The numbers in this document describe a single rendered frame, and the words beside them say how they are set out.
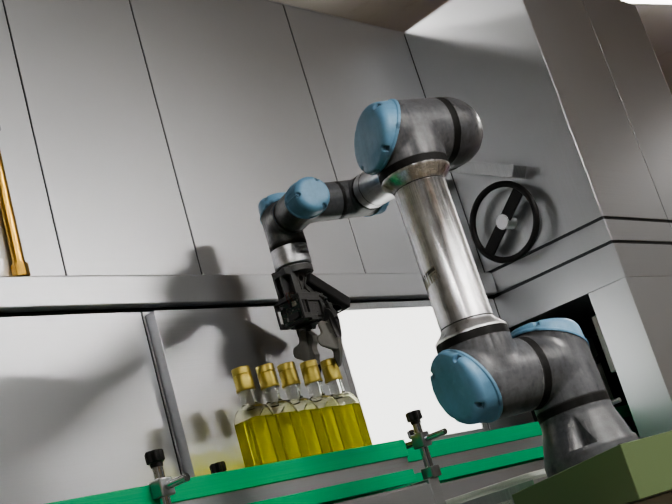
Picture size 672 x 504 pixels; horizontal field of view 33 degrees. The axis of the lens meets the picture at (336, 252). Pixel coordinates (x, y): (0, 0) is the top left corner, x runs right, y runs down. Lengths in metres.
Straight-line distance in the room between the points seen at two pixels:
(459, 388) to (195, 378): 0.62
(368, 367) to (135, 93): 0.77
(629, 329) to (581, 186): 0.37
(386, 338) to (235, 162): 0.52
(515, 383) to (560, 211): 1.24
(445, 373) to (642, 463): 0.31
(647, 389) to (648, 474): 1.16
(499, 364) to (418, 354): 0.94
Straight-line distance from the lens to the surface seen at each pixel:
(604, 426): 1.75
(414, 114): 1.81
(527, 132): 2.96
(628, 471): 1.61
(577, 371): 1.77
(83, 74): 2.33
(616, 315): 2.81
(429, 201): 1.76
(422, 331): 2.66
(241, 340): 2.24
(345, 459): 1.95
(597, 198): 2.85
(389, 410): 2.48
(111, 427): 2.03
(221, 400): 2.15
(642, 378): 2.79
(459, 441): 2.36
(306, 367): 2.14
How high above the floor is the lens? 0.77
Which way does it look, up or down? 15 degrees up
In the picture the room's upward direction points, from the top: 17 degrees counter-clockwise
